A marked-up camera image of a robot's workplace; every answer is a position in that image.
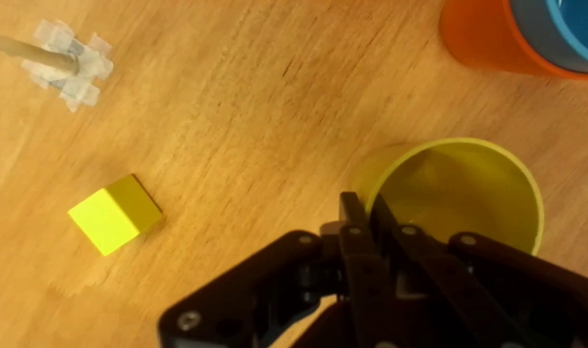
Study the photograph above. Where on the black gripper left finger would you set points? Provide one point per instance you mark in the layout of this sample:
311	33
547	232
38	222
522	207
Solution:
355	257

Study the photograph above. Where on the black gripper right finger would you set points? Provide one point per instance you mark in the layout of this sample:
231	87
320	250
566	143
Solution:
450	290

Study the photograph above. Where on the yellow plastic cup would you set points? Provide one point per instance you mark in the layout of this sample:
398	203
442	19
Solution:
462	186

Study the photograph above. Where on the blue plastic cup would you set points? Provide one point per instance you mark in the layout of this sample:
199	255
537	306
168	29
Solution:
568	35

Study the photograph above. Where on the orange plastic cup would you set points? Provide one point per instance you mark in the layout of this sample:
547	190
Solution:
481	39

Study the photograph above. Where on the yellow cube block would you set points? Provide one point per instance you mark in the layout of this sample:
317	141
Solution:
112	219

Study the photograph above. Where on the clear plastic stick piece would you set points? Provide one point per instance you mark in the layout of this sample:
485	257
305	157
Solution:
79	70

